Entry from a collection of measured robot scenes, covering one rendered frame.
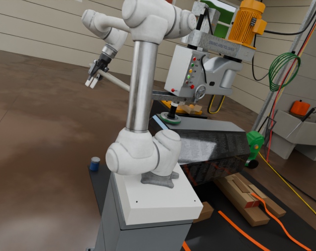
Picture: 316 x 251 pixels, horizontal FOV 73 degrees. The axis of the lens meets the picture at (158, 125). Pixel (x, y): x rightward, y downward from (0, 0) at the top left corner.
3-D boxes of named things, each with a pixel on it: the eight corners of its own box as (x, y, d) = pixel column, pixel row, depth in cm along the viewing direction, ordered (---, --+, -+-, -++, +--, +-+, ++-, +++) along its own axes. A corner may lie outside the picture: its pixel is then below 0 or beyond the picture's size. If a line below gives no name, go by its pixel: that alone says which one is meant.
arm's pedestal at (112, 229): (167, 309, 143) (209, 221, 112) (88, 329, 123) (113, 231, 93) (146, 241, 185) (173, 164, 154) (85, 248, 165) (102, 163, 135)
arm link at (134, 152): (157, 176, 102) (116, 187, 88) (137, 164, 114) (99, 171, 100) (182, 0, 86) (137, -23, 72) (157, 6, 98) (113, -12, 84)
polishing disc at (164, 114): (183, 123, 209) (183, 122, 209) (162, 119, 204) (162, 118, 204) (178, 115, 228) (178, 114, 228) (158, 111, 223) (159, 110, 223)
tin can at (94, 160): (96, 172, 248) (98, 162, 243) (88, 169, 247) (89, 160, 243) (99, 167, 257) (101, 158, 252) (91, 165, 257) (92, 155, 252)
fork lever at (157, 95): (185, 96, 231) (187, 92, 229) (198, 103, 218) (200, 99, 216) (131, 92, 186) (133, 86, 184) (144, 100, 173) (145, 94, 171)
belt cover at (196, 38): (231, 60, 253) (236, 45, 247) (249, 65, 236) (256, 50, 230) (172, 44, 191) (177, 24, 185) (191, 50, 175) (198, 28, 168)
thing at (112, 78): (125, 86, 197) (126, 84, 197) (156, 108, 164) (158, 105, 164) (78, 59, 161) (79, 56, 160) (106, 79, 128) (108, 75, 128)
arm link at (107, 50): (120, 54, 142) (115, 61, 143) (111, 49, 146) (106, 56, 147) (111, 47, 134) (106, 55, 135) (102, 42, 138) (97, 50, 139)
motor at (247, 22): (234, 44, 246) (248, 6, 231) (258, 50, 225) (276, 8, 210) (220, 39, 228) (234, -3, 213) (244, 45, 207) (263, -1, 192)
